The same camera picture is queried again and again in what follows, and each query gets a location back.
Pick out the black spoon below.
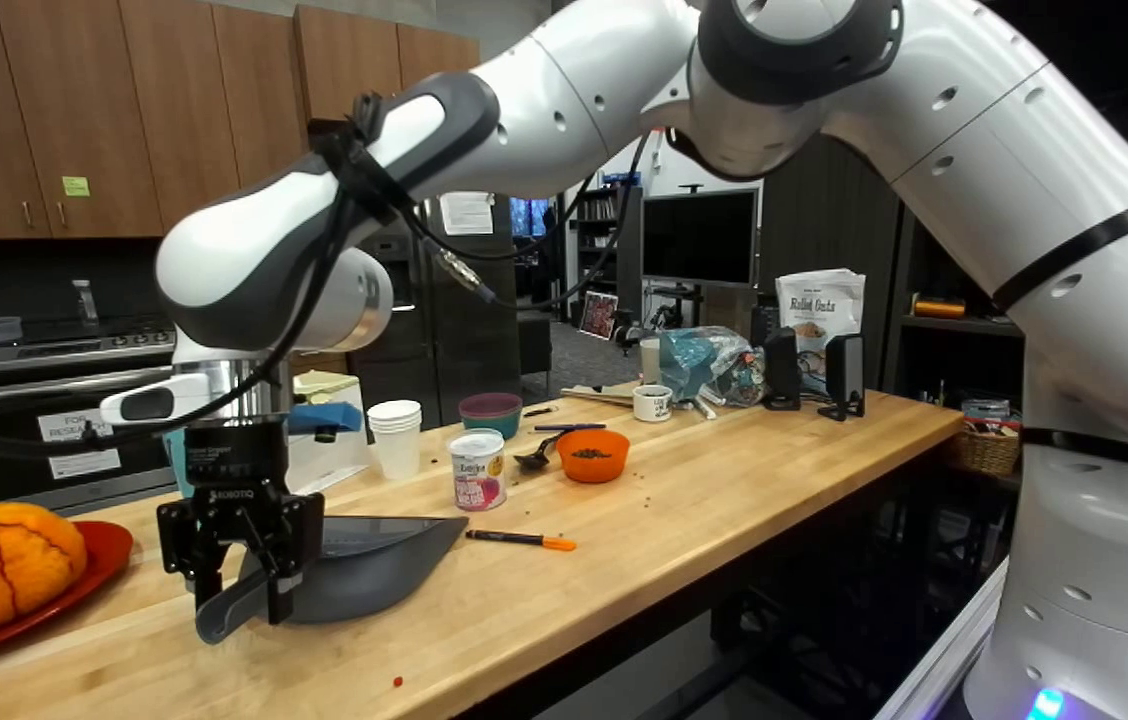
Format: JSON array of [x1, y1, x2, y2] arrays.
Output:
[[514, 423, 603, 476]]

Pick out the white plastic cup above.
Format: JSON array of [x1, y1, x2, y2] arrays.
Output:
[[367, 402, 420, 480]]

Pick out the red plate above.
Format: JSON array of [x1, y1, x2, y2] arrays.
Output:
[[0, 522, 132, 654]]

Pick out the orange tipped pen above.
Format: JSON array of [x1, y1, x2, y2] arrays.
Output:
[[466, 527, 576, 553]]

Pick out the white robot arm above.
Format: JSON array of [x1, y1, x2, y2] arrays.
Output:
[[158, 0, 1128, 720]]

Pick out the wooden wall cabinets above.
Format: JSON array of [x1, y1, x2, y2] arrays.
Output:
[[0, 0, 482, 241]]

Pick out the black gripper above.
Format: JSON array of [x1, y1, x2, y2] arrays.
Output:
[[158, 419, 324, 624]]

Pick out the translucent storage container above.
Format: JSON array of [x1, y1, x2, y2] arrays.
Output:
[[284, 371, 367, 497]]

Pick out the purple teal bowl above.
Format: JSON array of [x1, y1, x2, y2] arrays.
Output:
[[460, 394, 524, 441]]

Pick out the teal plastic bag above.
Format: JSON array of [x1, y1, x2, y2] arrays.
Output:
[[659, 326, 765, 408]]

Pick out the black speaker rear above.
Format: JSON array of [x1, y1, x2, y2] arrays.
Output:
[[765, 329, 800, 412]]

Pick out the white printed mug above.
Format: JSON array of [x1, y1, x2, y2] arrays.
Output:
[[448, 430, 508, 512]]

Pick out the orange bowl with grains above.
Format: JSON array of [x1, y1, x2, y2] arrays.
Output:
[[558, 430, 628, 484]]

